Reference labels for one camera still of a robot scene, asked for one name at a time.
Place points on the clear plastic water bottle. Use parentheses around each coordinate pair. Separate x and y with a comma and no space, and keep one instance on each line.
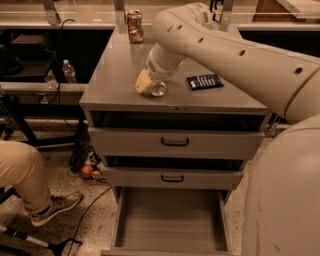
(69,72)

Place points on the grey top drawer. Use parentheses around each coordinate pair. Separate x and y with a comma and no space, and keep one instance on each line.
(175,143)

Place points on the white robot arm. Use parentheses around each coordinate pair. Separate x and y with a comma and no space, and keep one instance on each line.
(282,207)

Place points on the grey middle drawer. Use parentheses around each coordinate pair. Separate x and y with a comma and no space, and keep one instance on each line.
(172,178)

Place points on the silver redbull can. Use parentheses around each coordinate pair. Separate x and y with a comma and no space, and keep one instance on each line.
(158,89)

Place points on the person leg khaki trousers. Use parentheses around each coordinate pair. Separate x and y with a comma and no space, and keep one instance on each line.
(21,166)

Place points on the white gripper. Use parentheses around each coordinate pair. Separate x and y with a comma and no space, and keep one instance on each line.
(157,71)

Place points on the basket of fruit toys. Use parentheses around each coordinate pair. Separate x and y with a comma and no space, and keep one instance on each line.
(92,168)

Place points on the grey sneaker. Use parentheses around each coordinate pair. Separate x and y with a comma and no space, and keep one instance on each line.
(59,204)

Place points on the dark blue snack packet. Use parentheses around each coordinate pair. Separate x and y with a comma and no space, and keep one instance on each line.
(206,81)

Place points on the grey open bottom drawer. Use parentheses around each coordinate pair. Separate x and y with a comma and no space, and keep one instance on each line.
(169,222)

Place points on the crushed gold soda can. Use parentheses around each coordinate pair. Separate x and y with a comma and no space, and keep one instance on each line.
(134,25)

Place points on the grey metal drawer cabinet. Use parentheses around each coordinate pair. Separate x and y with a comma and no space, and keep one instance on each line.
(111,101)

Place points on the black tripod stand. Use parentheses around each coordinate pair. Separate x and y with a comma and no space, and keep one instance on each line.
(57,249)

